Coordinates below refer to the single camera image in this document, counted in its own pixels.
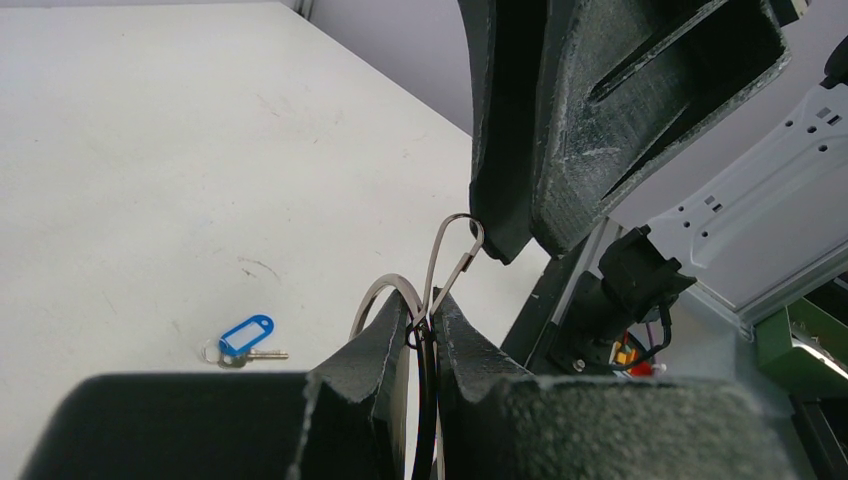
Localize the silver metal keyring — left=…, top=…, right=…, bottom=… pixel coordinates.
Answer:
left=349, top=213, right=485, bottom=479

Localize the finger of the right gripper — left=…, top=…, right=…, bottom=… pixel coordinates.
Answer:
left=459, top=0, right=547, bottom=265
left=530, top=0, right=789, bottom=256

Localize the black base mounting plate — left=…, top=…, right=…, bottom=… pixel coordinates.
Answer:
left=501, top=252, right=586, bottom=375

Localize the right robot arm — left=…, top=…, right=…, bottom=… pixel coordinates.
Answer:
left=459, top=1, right=847, bottom=375

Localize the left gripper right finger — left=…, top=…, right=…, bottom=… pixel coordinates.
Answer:
left=435, top=299, right=813, bottom=479

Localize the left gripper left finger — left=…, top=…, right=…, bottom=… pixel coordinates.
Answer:
left=22, top=293, right=409, bottom=479

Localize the aluminium front rail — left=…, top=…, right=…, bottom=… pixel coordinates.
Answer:
left=546, top=218, right=847, bottom=339

